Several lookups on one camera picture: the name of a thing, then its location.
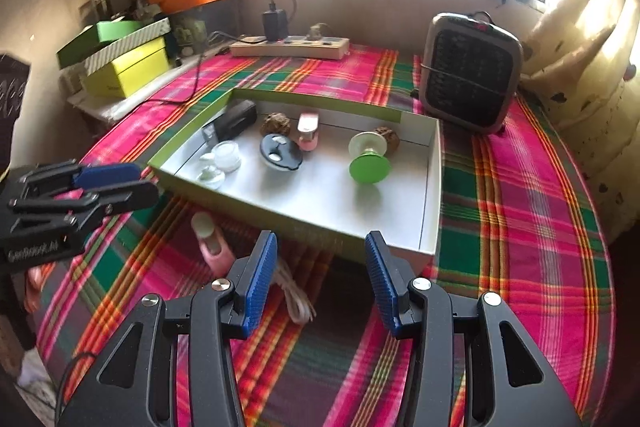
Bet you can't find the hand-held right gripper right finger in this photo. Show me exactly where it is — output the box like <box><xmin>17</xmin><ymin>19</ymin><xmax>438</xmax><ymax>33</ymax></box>
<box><xmin>364</xmin><ymin>231</ymin><xmax>583</xmax><ymax>427</ymax></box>

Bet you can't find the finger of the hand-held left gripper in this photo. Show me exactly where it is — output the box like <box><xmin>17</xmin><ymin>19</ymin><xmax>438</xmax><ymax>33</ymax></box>
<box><xmin>8</xmin><ymin>180</ymin><xmax>161</xmax><ymax>234</ymax></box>
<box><xmin>18</xmin><ymin>160</ymin><xmax>142</xmax><ymax>198</ymax></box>

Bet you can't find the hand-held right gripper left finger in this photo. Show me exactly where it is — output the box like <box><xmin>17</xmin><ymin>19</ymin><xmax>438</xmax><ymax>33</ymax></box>
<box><xmin>57</xmin><ymin>231</ymin><xmax>279</xmax><ymax>427</ymax></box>

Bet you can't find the small white plastic item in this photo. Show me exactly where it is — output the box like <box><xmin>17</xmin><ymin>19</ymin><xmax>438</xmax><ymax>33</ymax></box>
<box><xmin>196</xmin><ymin>154</ymin><xmax>226</xmax><ymax>190</ymax></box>

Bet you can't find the shallow green white box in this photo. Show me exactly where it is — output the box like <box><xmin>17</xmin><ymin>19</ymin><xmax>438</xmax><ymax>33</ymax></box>
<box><xmin>147</xmin><ymin>88</ymin><xmax>443</xmax><ymax>264</ymax></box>

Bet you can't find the small clear jar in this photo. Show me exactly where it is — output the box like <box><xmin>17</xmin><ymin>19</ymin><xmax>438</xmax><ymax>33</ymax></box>
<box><xmin>212</xmin><ymin>142</ymin><xmax>242</xmax><ymax>172</ymax></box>

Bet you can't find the black round lid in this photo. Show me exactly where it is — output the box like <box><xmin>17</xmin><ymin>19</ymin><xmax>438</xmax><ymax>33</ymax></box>
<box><xmin>259</xmin><ymin>133</ymin><xmax>304</xmax><ymax>172</ymax></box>

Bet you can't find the pink and white small bottle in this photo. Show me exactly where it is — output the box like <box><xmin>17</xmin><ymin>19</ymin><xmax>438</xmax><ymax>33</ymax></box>
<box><xmin>296</xmin><ymin>112</ymin><xmax>321</xmax><ymax>152</ymax></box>

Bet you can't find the large brown walnut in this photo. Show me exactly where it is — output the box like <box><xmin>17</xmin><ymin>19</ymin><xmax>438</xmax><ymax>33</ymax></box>
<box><xmin>261</xmin><ymin>112</ymin><xmax>292</xmax><ymax>138</ymax></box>

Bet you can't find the yellow box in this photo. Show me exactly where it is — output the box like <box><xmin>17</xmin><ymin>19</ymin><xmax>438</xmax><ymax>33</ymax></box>
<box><xmin>80</xmin><ymin>36</ymin><xmax>171</xmax><ymax>98</ymax></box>

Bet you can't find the black stapler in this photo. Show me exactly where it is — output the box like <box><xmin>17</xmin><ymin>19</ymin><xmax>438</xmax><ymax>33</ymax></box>
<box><xmin>216</xmin><ymin>101</ymin><xmax>258</xmax><ymax>138</ymax></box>

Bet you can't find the small brown walnut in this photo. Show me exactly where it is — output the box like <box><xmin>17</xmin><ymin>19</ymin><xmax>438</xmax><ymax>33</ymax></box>
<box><xmin>374</xmin><ymin>126</ymin><xmax>401</xmax><ymax>155</ymax></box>

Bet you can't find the plaid tablecloth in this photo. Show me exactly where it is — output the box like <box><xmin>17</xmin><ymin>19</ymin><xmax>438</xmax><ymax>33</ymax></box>
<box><xmin>27</xmin><ymin>42</ymin><xmax>618</xmax><ymax>427</ymax></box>

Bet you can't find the dark green container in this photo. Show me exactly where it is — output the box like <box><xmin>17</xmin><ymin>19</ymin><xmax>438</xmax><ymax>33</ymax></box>
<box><xmin>172</xmin><ymin>19</ymin><xmax>208</xmax><ymax>55</ymax></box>

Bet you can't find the black charger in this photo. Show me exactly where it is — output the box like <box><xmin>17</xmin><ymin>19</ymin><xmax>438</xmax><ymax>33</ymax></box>
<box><xmin>263</xmin><ymin>9</ymin><xmax>289</xmax><ymax>42</ymax></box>

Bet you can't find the beige power strip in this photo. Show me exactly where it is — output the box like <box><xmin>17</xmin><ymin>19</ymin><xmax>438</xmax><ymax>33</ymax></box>
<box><xmin>229</xmin><ymin>34</ymin><xmax>350</xmax><ymax>60</ymax></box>

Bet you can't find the grey portable fan heater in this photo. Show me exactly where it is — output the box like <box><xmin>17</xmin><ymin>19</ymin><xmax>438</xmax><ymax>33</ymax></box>
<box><xmin>417</xmin><ymin>12</ymin><xmax>525</xmax><ymax>136</ymax></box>

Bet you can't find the cream heart print curtain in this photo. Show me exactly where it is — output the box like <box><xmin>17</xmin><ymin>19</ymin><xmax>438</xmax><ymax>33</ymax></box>
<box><xmin>520</xmin><ymin>0</ymin><xmax>640</xmax><ymax>238</ymax></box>

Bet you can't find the white cord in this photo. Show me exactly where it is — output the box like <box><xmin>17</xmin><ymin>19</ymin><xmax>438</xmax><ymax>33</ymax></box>
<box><xmin>272</xmin><ymin>257</ymin><xmax>318</xmax><ymax>325</ymax></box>

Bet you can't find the black charger cable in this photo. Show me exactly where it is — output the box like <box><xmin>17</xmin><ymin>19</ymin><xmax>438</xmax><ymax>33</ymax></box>
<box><xmin>142</xmin><ymin>0</ymin><xmax>297</xmax><ymax>105</ymax></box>

